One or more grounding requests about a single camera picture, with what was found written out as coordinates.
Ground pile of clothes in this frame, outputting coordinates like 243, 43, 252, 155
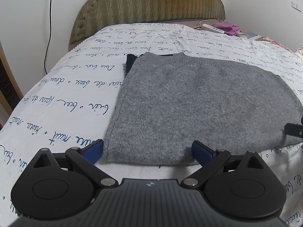
295, 47, 303, 61

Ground floral patterned cloth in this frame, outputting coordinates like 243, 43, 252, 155
249, 35, 292, 52

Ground wooden bedside furniture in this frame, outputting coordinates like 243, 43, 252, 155
0, 45, 23, 129

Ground white script-print bed sheet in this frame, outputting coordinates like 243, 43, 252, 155
1, 23, 302, 226

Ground olive upholstered headboard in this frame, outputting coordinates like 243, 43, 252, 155
69, 0, 226, 49

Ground black power cable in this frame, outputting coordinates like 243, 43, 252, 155
43, 0, 55, 74

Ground white power strip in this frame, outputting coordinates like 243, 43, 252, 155
201, 24, 225, 34

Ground grey sweater navy sleeves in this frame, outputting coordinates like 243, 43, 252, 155
102, 53, 302, 165

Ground purple cloth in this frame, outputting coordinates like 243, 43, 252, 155
212, 23, 242, 36

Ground white light switch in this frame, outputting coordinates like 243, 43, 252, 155
291, 2, 302, 12

